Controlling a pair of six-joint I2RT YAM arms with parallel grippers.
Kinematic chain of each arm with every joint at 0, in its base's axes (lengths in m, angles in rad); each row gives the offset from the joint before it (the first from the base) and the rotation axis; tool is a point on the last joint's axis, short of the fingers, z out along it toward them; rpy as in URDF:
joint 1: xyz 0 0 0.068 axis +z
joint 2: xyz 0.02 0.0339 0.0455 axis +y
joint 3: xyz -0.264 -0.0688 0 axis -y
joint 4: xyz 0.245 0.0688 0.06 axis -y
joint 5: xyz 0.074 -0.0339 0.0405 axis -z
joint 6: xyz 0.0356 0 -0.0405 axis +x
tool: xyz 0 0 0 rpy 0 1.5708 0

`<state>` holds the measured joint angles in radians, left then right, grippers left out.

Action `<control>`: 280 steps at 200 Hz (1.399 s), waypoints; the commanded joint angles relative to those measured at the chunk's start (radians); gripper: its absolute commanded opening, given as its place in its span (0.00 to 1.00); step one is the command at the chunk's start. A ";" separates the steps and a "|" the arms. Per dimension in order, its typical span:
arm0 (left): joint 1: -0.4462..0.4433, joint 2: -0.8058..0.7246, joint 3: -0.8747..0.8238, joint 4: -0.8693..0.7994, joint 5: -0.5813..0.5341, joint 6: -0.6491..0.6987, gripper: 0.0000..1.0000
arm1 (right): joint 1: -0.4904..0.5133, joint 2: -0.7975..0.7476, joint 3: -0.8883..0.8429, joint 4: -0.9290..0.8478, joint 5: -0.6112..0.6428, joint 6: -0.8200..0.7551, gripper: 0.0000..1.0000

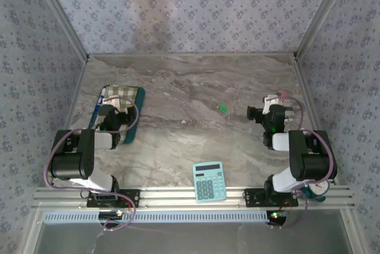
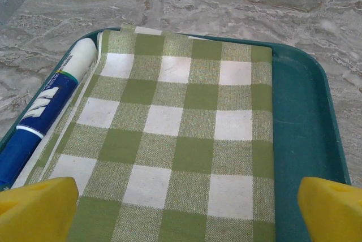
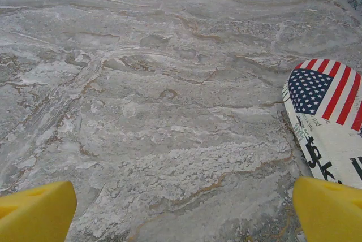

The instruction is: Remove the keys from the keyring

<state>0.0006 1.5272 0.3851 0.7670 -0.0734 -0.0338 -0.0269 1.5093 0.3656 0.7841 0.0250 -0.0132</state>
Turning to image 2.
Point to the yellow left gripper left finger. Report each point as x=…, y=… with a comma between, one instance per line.
x=34, y=211

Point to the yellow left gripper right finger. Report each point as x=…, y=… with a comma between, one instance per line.
x=333, y=213

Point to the green checkered cloth pouch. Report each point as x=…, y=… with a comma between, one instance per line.
x=302, y=117

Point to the blue white marker pen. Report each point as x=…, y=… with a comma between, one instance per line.
x=48, y=103

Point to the green white checkered cloth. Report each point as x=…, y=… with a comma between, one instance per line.
x=175, y=129

